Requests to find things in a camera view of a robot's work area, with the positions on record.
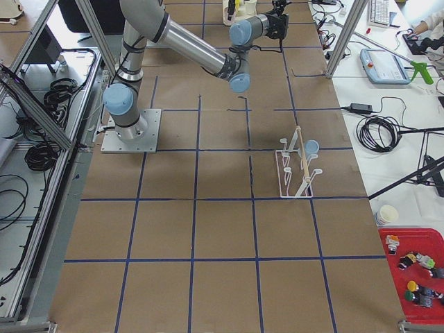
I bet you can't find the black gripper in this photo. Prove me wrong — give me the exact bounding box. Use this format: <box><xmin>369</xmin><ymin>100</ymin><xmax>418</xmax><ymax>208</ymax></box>
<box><xmin>265</xmin><ymin>13</ymin><xmax>289</xmax><ymax>52</ymax></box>
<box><xmin>272</xmin><ymin>0</ymin><xmax>291</xmax><ymax>14</ymax></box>

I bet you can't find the light blue plastic cup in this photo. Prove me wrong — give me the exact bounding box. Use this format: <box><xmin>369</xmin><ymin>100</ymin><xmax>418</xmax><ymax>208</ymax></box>
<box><xmin>305</xmin><ymin>139</ymin><xmax>320</xmax><ymax>156</ymax></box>

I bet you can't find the pink plastic cup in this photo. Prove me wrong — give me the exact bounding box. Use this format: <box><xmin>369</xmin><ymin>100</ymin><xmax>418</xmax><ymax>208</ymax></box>
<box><xmin>224</xmin><ymin>6</ymin><xmax>235</xmax><ymax>22</ymax></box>

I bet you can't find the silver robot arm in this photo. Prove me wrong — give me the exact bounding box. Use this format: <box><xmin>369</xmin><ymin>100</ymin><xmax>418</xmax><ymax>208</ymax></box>
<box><xmin>103</xmin><ymin>1</ymin><xmax>289</xmax><ymax>142</ymax></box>

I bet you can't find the white plastic cup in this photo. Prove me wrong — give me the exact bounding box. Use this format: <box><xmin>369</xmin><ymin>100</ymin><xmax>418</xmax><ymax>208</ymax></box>
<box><xmin>244</xmin><ymin>0</ymin><xmax>257</xmax><ymax>15</ymax></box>

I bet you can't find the white paper cup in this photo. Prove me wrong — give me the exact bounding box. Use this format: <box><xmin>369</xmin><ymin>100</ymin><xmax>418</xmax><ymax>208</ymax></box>
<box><xmin>375</xmin><ymin>205</ymin><xmax>399</xmax><ymax>226</ymax></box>

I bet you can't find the cream plastic tray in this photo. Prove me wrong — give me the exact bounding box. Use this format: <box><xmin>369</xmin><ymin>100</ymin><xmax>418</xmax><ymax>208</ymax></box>
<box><xmin>222</xmin><ymin>0</ymin><xmax>254</xmax><ymax>26</ymax></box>

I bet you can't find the white keyboard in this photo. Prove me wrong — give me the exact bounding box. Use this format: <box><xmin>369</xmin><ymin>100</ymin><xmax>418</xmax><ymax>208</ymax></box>
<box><xmin>368</xmin><ymin>0</ymin><xmax>390</xmax><ymax>27</ymax></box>

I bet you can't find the black power adapter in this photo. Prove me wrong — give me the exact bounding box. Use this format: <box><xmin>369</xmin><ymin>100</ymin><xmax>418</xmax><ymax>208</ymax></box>
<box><xmin>350</xmin><ymin>103</ymin><xmax>373</xmax><ymax>114</ymax></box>

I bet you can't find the blue teach pendant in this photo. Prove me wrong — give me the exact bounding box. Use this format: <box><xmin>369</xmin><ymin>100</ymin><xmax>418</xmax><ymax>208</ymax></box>
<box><xmin>359</xmin><ymin>49</ymin><xmax>410</xmax><ymax>85</ymax></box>

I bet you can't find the person in white shirt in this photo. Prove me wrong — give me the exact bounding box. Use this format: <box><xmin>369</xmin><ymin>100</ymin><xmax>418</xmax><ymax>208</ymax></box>
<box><xmin>409</xmin><ymin>9</ymin><xmax>443</xmax><ymax>76</ymax></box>

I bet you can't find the black tripod stand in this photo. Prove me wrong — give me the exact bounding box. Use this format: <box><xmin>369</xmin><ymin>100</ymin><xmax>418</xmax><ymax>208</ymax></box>
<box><xmin>368</xmin><ymin>126</ymin><xmax>444</xmax><ymax>200</ymax></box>

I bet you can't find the red parts tray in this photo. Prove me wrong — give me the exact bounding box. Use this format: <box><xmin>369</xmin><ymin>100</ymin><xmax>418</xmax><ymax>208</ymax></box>
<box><xmin>379</xmin><ymin>228</ymin><xmax>443</xmax><ymax>325</ymax></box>

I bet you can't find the aluminium frame post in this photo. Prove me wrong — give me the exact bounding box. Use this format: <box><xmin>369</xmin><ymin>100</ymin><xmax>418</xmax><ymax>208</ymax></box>
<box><xmin>325</xmin><ymin>0</ymin><xmax>367</xmax><ymax>78</ymax></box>

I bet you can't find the green handled reach tool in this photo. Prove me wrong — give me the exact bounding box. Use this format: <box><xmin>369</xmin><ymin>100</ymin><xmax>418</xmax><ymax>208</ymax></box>
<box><xmin>360</xmin><ymin>35</ymin><xmax>434</xmax><ymax>85</ymax></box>

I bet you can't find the coiled black cable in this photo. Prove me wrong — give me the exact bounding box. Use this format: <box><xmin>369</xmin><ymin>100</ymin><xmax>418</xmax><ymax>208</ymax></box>
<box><xmin>357</xmin><ymin>116</ymin><xmax>403</xmax><ymax>153</ymax></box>

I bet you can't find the white wire cup rack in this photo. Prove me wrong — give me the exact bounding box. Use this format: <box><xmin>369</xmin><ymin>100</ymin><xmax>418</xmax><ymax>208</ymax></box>
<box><xmin>275</xmin><ymin>126</ymin><xmax>323</xmax><ymax>199</ymax></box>

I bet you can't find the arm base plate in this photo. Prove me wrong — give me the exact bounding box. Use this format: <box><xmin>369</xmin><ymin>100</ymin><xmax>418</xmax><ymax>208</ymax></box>
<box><xmin>101</xmin><ymin>109</ymin><xmax>162</xmax><ymax>153</ymax></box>

